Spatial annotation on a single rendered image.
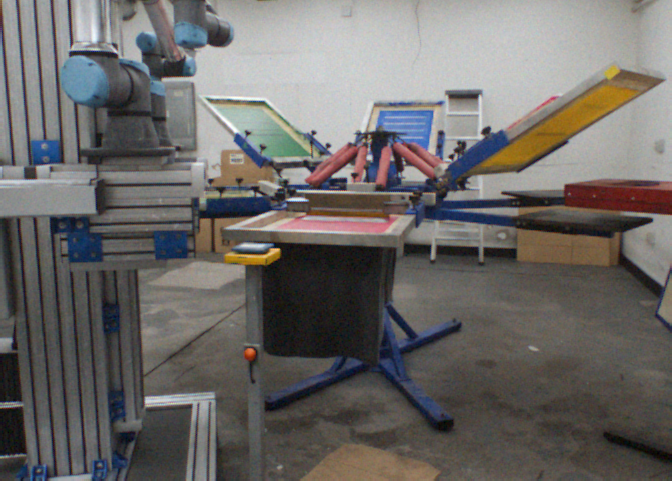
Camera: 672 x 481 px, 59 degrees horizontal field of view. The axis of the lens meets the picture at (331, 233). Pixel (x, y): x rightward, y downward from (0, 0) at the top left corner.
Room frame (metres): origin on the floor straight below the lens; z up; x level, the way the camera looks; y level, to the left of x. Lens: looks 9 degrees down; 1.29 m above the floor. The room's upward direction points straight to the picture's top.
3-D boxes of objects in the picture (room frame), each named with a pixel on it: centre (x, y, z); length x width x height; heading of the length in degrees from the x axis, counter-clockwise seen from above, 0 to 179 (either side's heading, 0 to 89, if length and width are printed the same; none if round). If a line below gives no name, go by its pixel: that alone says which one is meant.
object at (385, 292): (2.14, -0.21, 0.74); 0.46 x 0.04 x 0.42; 166
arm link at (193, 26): (1.48, 0.33, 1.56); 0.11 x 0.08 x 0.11; 165
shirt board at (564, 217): (2.80, -0.75, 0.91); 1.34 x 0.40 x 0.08; 46
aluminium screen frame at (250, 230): (2.24, -0.02, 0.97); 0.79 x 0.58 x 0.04; 166
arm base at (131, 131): (1.66, 0.56, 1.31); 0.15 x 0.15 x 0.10
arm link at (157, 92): (2.14, 0.66, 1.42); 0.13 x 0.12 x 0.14; 77
